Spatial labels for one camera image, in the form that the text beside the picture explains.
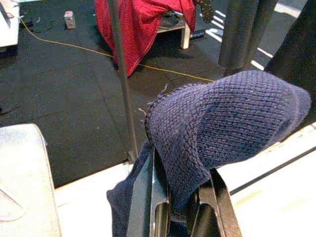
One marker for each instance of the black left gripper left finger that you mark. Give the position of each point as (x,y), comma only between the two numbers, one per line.
(145,197)

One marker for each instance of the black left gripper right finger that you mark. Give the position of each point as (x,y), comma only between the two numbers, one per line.
(217,212)

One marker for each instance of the navy blue garment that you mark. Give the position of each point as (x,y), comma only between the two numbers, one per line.
(222,118)

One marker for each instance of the grey upholstered ottoman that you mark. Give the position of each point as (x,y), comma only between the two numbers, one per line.
(24,172)

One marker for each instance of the white low table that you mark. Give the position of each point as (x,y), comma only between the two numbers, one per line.
(185,37)

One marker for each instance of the red cloth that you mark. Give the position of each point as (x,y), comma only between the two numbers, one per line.
(138,29)

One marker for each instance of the black garment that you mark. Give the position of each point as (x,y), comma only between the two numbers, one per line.
(296,61)

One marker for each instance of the black metal clothes rack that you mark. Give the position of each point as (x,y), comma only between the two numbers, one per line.
(247,37)

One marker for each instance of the small grey box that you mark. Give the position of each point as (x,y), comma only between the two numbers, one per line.
(69,21)

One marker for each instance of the white cabinet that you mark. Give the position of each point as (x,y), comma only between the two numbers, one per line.
(8,29)

